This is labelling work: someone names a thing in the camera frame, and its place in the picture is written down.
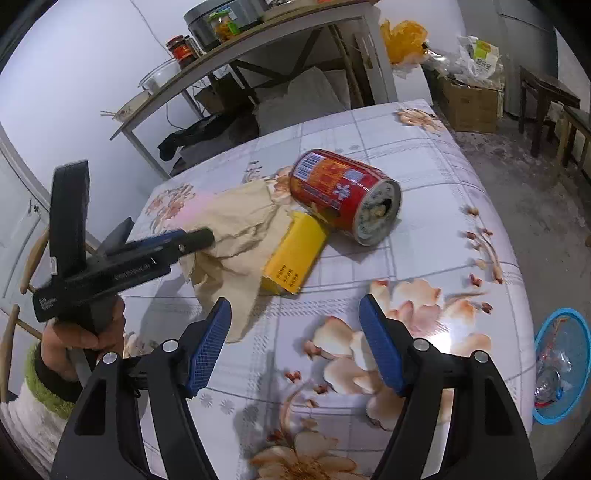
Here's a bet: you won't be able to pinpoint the person's left hand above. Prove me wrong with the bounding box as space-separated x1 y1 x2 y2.
41 295 126 370

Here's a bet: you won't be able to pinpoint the dark wooden stool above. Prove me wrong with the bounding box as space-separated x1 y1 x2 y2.
518 65 581 158

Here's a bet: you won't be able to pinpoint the beige paper towel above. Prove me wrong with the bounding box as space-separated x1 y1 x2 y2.
178 180 296 344

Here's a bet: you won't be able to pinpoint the red sauce jar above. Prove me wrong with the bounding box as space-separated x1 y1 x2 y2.
166 36 200 70

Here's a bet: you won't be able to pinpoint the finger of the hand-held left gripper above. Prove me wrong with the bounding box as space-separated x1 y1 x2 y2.
152 227 216 264
98 217 188 259

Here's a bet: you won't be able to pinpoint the light wooden chair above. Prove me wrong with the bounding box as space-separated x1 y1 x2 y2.
554 104 591 181

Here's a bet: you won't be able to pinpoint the grey cooking pot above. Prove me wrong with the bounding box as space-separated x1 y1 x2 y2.
183 0 269 51

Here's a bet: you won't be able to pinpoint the floral tablecloth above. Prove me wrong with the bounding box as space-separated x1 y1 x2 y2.
117 98 536 480

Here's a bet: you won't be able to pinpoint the yellow plastic bag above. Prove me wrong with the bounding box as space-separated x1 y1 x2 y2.
379 18 430 65

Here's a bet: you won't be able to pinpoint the patterned ceramic bowl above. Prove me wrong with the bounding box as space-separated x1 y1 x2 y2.
113 90 151 123

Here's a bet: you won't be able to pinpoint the black cloth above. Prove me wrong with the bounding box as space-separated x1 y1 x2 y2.
157 114 259 162

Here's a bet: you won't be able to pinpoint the red drink can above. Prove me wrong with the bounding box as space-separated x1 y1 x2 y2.
288 148 402 247

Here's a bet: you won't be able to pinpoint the white plastic bags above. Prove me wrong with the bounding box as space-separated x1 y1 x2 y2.
422 34 506 88

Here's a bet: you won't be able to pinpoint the grey metal table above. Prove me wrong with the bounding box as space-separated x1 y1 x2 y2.
110 0 400 181

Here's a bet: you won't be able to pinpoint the blue plastic basket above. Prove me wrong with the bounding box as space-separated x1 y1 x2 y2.
532 308 591 425

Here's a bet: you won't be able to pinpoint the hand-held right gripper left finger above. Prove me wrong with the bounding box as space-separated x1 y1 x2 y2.
50 296 232 480

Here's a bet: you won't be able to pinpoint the yellow cardboard box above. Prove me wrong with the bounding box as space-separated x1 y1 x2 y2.
259 210 329 296

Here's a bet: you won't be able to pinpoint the brown cardboard box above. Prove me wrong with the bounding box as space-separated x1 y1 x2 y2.
436 76 502 134

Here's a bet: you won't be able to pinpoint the pickle jar green lid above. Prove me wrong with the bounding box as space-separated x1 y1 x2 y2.
208 10 241 43

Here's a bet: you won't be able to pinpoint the clear glass bowl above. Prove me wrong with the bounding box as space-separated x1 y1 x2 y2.
139 58 182 92

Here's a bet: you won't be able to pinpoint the white sack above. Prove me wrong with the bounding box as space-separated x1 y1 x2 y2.
256 67 352 137

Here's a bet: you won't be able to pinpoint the clear plastic wrapper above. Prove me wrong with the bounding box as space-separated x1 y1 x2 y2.
536 318 575 407

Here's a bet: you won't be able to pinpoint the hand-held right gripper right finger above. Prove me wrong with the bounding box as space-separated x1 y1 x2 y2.
359 293 539 480

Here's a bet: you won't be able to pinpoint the wooden chair with thin rails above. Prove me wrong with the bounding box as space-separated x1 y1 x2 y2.
0 226 54 402

